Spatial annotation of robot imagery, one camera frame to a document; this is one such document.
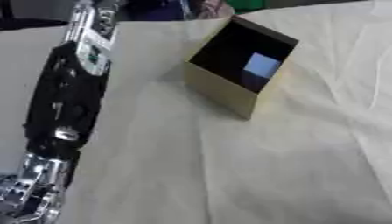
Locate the person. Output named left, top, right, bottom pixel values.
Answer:
left=121, top=0, right=236, bottom=22

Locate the tan cardboard box black inside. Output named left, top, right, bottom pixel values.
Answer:
left=182, top=15, right=300, bottom=121

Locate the green object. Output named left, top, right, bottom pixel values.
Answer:
left=225, top=0, right=270, bottom=13

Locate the light blue square block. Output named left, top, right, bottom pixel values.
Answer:
left=241, top=52, right=284, bottom=80

